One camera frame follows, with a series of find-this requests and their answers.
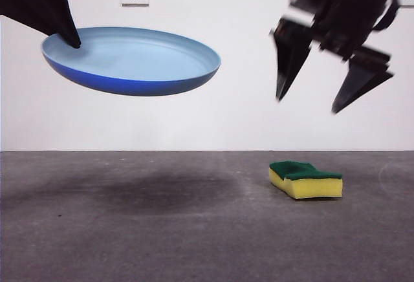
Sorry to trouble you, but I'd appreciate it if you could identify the yellow sponge with green pad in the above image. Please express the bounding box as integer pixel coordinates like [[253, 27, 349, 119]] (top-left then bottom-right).
[[268, 161, 343, 201]]

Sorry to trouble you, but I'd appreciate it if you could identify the blue round plate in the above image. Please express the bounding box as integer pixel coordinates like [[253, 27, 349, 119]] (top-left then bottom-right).
[[41, 26, 223, 97]]

